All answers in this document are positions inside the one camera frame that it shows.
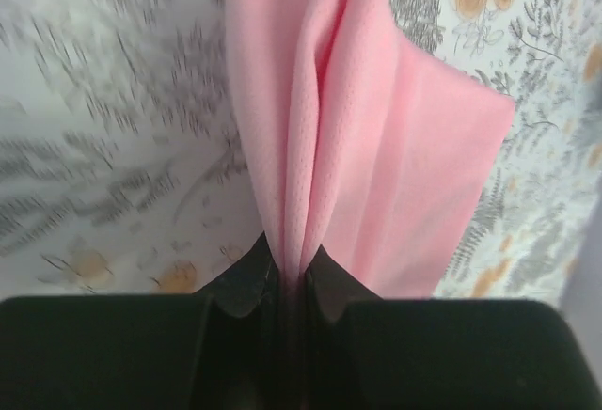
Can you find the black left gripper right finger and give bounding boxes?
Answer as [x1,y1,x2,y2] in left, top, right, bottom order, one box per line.
[305,250,595,410]

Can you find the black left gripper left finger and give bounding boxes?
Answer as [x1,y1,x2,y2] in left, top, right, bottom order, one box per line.
[1,238,278,409]

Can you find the pink t shirt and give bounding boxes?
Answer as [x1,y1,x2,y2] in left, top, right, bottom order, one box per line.
[225,0,515,298]

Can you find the floral patterned table mat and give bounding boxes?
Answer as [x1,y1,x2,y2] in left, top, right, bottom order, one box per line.
[1,0,601,304]

